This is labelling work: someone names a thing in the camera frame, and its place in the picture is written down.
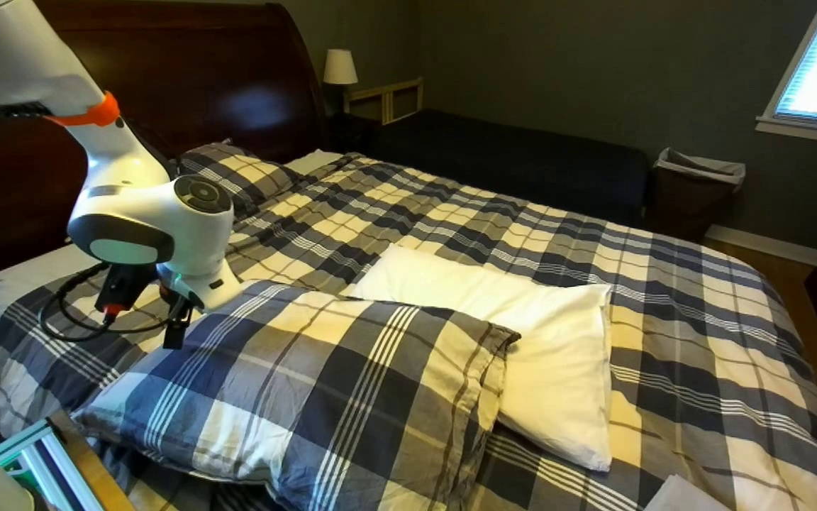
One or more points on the table lamp white shade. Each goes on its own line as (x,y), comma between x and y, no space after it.
(338,65)

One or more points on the white bed sheet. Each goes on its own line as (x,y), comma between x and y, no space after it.
(20,284)

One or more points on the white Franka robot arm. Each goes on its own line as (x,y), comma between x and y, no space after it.
(133,208)

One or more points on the dark wooden headboard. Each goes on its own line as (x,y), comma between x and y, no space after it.
(190,74)

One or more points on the checked plaid comforter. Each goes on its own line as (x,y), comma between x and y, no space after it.
(694,359)

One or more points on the teal wooden frame stand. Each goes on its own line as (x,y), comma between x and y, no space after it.
(48,463)

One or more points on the brown lined waste bin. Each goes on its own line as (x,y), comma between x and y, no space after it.
(697,187)

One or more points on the large checked pillow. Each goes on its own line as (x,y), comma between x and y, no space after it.
(314,386)

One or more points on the small checked pillow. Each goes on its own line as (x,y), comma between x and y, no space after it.
(238,173)

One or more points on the light wooden shelf box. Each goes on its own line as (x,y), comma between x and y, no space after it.
(384,99)

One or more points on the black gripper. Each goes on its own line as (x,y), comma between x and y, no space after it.
(125,287)

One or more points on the white pillow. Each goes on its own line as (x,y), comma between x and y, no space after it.
(539,349)

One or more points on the dark futon sofa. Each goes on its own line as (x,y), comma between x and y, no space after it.
(523,160)

